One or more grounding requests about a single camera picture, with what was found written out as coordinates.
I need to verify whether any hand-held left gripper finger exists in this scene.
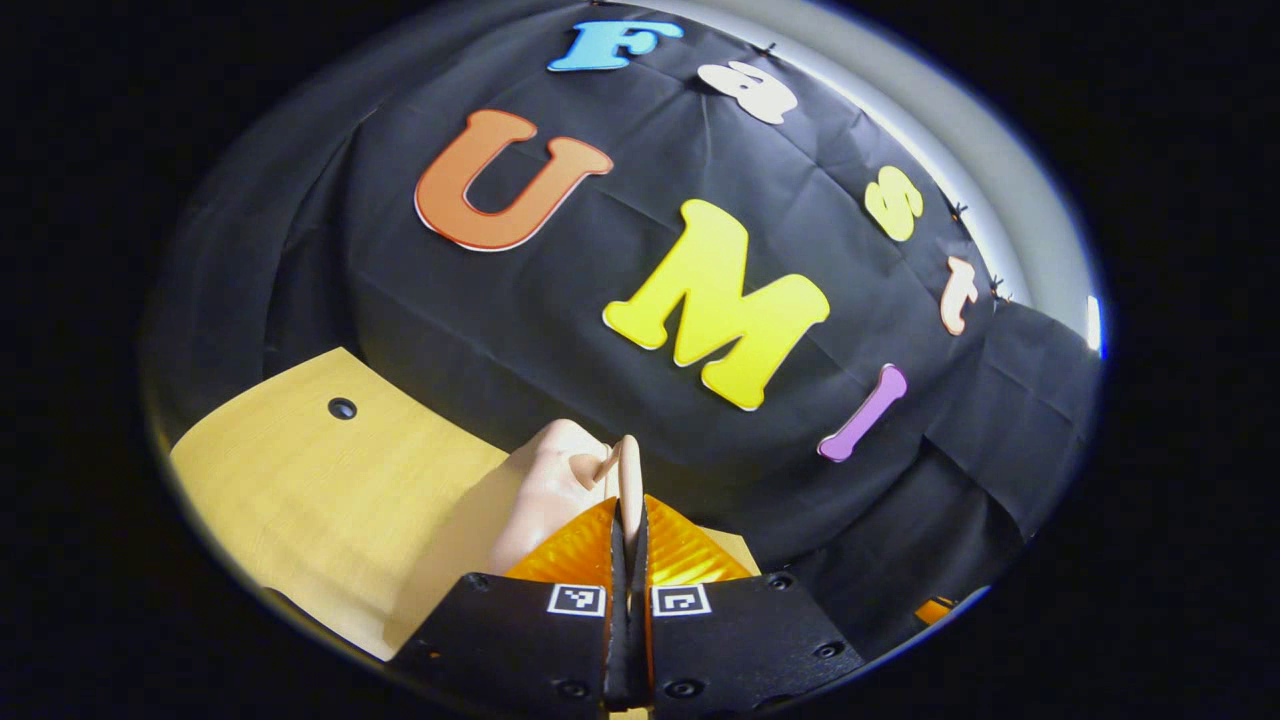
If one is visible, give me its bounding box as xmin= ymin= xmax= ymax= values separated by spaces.
xmin=386 ymin=496 xmax=634 ymax=717
xmin=632 ymin=494 xmax=868 ymax=717

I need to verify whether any black backdrop cloth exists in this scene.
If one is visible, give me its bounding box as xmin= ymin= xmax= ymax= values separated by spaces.
xmin=145 ymin=0 xmax=1106 ymax=661

